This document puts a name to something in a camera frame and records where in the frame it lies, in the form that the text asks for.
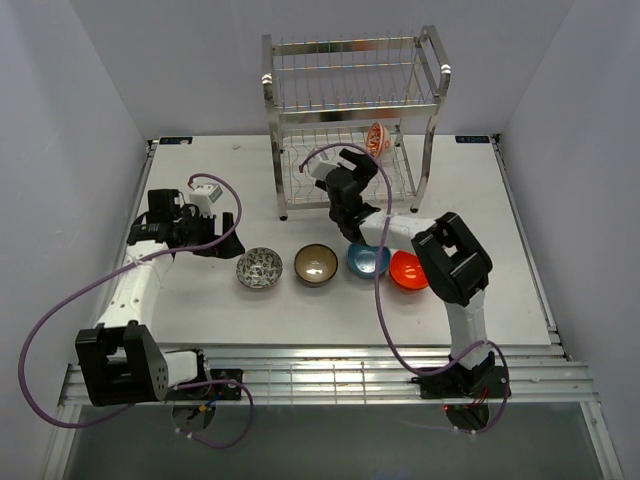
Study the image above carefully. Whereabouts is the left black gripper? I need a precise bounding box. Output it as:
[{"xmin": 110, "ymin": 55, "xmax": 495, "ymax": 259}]
[{"xmin": 175, "ymin": 209, "xmax": 244, "ymax": 260}]

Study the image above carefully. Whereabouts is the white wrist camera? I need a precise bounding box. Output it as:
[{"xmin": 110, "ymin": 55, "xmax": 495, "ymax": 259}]
[
  {"xmin": 189, "ymin": 183, "xmax": 222, "ymax": 217},
  {"xmin": 308, "ymin": 158, "xmax": 338, "ymax": 183}
]

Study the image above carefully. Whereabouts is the stainless steel dish rack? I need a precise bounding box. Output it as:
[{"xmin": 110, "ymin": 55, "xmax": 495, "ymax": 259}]
[{"xmin": 261, "ymin": 25, "xmax": 452, "ymax": 220}]

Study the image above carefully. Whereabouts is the grey leaf patterned bowl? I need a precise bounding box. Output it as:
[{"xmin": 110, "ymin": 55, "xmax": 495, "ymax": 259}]
[{"xmin": 235, "ymin": 247, "xmax": 283, "ymax": 290}]

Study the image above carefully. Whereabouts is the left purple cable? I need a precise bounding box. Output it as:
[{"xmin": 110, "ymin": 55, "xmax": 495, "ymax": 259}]
[{"xmin": 18, "ymin": 172, "xmax": 255, "ymax": 449}]

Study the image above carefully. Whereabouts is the orange plastic bowl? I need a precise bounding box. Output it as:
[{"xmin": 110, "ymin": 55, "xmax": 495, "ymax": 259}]
[{"xmin": 389, "ymin": 250, "xmax": 429, "ymax": 291}]

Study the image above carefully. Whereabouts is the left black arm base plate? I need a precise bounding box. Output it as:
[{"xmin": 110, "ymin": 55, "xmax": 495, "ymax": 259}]
[{"xmin": 154, "ymin": 368, "xmax": 244, "ymax": 402}]

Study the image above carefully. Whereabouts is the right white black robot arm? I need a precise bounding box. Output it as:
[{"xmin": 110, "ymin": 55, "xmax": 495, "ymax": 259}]
[{"xmin": 299, "ymin": 142, "xmax": 495, "ymax": 397}]

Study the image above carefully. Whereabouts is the blue ceramic bowl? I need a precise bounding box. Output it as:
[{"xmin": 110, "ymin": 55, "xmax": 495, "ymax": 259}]
[{"xmin": 346, "ymin": 243, "xmax": 391, "ymax": 279}]

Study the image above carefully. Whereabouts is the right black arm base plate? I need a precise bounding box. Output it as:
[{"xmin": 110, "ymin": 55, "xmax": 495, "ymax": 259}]
[{"xmin": 411, "ymin": 351, "xmax": 511, "ymax": 399}]

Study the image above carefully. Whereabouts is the right blue table sticker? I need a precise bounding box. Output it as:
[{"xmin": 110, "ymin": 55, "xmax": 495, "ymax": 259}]
[{"xmin": 455, "ymin": 135, "xmax": 490, "ymax": 144}]

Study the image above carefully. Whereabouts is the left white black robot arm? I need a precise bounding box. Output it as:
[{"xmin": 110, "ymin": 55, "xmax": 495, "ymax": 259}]
[{"xmin": 75, "ymin": 183, "xmax": 245, "ymax": 406}]

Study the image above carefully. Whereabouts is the orange floral white bowl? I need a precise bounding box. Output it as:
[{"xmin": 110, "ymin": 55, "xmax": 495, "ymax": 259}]
[{"xmin": 365, "ymin": 122, "xmax": 391, "ymax": 159}]

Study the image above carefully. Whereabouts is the brown bowl dark patterned rim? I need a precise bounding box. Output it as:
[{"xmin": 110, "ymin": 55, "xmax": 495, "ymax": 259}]
[{"xmin": 293, "ymin": 243, "xmax": 339, "ymax": 287}]

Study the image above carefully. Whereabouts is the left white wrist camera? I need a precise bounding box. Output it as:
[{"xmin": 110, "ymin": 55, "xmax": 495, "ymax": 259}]
[{"xmin": 189, "ymin": 183, "xmax": 222, "ymax": 217}]

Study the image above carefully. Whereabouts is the blue table sticker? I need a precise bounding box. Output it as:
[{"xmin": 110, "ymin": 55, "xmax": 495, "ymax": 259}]
[
  {"xmin": 455, "ymin": 135, "xmax": 490, "ymax": 144},
  {"xmin": 159, "ymin": 136, "xmax": 193, "ymax": 145}
]

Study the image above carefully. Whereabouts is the left blue table sticker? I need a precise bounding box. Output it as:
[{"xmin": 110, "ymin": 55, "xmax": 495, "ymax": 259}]
[{"xmin": 159, "ymin": 136, "xmax": 193, "ymax": 145}]

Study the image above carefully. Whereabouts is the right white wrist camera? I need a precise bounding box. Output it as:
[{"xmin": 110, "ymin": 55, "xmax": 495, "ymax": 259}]
[{"xmin": 308, "ymin": 158, "xmax": 338, "ymax": 183}]

